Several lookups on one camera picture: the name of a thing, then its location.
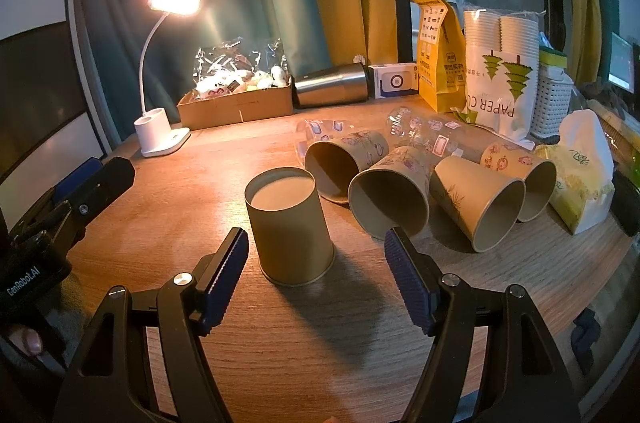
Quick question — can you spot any stainless steel thermos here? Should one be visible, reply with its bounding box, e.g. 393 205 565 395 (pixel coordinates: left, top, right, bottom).
292 63 372 108

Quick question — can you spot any clear printed plastic sleeve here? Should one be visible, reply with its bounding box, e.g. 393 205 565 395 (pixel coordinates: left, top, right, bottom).
384 106 489 159
296 119 359 167

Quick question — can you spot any cartoon print paper cup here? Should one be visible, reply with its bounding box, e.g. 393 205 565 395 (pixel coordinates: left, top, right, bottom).
304 130 390 204
348 146 432 242
480 142 558 223

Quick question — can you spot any blue clamp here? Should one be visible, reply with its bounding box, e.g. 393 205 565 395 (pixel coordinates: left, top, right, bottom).
572 307 601 357

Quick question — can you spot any black object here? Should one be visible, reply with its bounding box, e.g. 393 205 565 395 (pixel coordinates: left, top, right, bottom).
612 170 640 237

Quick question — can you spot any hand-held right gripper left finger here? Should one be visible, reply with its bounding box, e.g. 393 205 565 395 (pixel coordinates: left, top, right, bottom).
60 227 250 423

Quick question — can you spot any yellow paper bag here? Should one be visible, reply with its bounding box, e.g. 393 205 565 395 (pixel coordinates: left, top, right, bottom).
404 0 469 114

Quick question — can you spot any white desk lamp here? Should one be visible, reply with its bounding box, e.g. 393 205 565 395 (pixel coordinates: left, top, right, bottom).
134 0 203 158

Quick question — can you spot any white plastic basket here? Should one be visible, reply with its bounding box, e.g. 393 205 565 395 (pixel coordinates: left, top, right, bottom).
530 68 575 139

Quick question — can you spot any plain brown paper cup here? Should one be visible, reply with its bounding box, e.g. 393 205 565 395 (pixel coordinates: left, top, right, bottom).
244 166 336 288

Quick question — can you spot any cardboard box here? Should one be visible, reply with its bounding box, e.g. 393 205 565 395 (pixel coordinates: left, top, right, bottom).
177 82 295 131

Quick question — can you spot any paper cup package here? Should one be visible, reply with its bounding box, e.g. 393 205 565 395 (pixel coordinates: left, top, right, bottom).
452 8 541 143

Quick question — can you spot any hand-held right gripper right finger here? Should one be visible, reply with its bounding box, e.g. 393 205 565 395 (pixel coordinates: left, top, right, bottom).
384 226 583 423

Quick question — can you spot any grass print paper cup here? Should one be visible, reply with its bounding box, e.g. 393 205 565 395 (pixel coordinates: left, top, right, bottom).
429 156 527 253

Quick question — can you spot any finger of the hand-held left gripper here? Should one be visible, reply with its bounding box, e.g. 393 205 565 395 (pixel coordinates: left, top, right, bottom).
52 156 136 218
6 188 87 249

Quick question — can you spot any bamboo mat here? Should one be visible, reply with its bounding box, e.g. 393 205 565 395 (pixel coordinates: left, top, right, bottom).
587 99 640 156

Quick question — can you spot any yellow tissue pack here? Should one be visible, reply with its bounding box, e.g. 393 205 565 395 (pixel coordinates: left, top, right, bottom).
534 109 616 235

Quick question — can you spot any person's left hand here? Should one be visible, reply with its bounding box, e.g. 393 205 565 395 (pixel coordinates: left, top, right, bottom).
7 322 45 358

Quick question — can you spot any white and blue box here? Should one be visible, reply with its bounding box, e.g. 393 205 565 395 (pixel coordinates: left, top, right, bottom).
369 63 420 99

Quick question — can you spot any green sponge pack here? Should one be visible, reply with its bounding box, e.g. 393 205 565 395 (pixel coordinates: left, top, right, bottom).
537 46 569 72

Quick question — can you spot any computer monitor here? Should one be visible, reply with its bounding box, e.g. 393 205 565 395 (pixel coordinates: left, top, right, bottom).
607 32 637 93

